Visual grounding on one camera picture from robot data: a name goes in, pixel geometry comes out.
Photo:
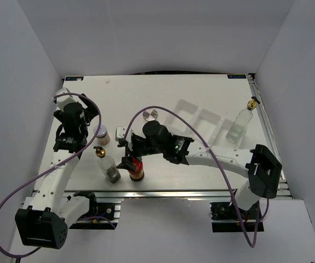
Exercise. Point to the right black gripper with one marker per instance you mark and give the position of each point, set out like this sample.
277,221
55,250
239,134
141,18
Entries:
130,150

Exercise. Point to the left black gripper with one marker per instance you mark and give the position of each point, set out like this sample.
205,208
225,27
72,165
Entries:
90,112

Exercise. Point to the dark sauce glass bottle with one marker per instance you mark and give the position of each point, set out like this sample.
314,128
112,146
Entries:
107,165

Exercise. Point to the small red white lid jar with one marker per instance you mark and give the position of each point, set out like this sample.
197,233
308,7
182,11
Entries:
102,136

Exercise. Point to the tall silver lid spice jar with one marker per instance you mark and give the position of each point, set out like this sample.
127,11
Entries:
150,115

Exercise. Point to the clear liquid glass bottle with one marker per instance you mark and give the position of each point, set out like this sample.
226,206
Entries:
238,127

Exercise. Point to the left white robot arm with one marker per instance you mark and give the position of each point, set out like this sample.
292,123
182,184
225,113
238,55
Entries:
45,222

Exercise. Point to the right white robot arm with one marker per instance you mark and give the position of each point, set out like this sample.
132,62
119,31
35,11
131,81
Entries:
259,165

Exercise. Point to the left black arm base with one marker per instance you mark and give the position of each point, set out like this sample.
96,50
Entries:
100,216

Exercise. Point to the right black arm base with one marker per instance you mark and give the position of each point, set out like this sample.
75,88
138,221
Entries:
225,220

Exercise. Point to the red lid sauce jar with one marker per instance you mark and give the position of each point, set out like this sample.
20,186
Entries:
139,174

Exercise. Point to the white three compartment tray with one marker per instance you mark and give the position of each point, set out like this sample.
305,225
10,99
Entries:
211,126

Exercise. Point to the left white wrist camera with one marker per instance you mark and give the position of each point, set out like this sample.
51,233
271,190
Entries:
62,101

